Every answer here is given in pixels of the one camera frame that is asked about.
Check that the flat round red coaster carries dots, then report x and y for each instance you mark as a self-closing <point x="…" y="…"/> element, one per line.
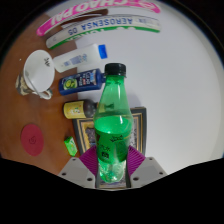
<point x="32" y="140"/>

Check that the long white and green box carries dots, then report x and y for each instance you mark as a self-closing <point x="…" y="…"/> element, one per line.
<point x="100" y="29"/>

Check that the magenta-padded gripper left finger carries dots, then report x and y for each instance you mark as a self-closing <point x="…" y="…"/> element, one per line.
<point x="75" y="170"/>

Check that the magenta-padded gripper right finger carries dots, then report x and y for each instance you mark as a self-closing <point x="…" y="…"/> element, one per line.
<point x="150" y="170"/>

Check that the brown pump bottle yellow label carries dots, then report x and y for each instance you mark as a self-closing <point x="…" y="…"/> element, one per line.
<point x="75" y="109"/>

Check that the dark blue pump bottle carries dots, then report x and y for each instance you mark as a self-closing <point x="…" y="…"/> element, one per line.
<point x="80" y="81"/>

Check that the black-framed group picture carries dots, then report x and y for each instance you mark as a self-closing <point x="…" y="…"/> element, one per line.
<point x="85" y="133"/>

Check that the small green packet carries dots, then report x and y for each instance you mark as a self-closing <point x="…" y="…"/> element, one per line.
<point x="70" y="146"/>

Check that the green plastic drink bottle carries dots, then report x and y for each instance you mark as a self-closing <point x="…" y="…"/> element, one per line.
<point x="112" y="133"/>

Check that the camouflage mug with white inside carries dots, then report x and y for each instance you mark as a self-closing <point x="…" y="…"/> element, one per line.
<point x="38" y="71"/>

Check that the long pink box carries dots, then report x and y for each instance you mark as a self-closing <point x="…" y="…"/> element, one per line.
<point x="100" y="7"/>

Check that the white bottle with blue cap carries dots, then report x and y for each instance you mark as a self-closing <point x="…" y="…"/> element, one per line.
<point x="73" y="60"/>

